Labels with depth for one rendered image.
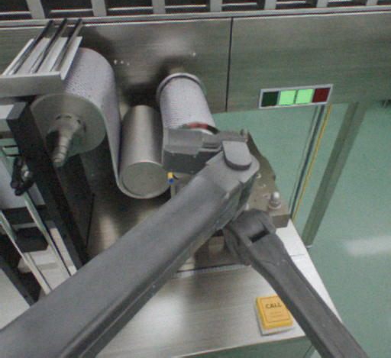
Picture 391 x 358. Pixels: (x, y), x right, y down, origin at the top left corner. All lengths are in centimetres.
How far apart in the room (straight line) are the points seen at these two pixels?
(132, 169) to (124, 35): 38
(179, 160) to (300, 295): 29
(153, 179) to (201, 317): 36
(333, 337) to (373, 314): 151
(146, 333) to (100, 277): 56
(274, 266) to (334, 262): 159
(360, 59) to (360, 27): 11
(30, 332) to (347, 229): 219
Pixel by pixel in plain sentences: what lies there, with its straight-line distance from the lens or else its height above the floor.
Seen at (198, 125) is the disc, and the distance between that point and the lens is 64.
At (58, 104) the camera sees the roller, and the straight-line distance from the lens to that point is 64.
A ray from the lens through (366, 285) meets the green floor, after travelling 212.
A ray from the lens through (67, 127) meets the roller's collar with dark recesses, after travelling 60.
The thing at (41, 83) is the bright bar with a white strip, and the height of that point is 144.
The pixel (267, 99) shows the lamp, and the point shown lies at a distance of 105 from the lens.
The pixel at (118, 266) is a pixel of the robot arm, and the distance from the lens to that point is 28.
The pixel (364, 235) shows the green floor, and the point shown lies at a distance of 235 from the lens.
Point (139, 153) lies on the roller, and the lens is 71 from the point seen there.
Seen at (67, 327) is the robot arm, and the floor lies 144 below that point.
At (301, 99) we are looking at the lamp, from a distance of 110.
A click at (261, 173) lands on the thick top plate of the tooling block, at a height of 103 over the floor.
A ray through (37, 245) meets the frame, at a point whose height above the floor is 115.
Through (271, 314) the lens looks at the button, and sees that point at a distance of 83.
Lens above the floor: 167
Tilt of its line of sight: 40 degrees down
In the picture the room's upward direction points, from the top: straight up
